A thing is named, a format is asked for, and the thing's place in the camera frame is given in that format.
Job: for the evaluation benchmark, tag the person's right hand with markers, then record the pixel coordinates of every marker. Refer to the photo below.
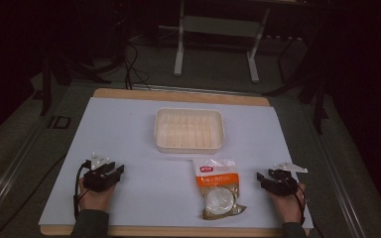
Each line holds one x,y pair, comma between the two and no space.
289,206

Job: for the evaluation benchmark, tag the black stand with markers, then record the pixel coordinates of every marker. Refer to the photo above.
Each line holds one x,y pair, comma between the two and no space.
317,99
46,86

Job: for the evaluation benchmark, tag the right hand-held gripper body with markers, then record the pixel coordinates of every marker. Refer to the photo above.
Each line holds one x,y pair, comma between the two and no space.
282,185

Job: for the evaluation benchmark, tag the black floor plate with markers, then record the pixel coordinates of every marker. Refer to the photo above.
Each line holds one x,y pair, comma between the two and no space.
59,122

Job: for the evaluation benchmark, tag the cream plastic tray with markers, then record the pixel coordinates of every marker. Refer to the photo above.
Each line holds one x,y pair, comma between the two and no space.
189,129

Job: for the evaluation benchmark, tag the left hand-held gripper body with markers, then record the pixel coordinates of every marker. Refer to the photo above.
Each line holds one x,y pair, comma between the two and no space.
96,180

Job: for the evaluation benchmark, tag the orange and clear snack packet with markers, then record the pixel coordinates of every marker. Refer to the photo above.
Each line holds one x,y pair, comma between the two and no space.
219,188

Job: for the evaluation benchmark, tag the wooden table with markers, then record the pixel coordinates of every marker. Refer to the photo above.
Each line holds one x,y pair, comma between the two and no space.
178,95

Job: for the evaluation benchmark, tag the white table sheet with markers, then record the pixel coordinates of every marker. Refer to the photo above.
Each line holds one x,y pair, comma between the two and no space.
139,158

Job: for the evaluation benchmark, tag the metal floor rail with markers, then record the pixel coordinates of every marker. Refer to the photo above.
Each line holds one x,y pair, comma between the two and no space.
6,185
339,185

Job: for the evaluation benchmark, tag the white metal stand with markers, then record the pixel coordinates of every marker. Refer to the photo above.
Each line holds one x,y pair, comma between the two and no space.
178,49

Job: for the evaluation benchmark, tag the person's left hand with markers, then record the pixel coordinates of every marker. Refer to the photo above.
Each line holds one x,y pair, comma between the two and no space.
96,200

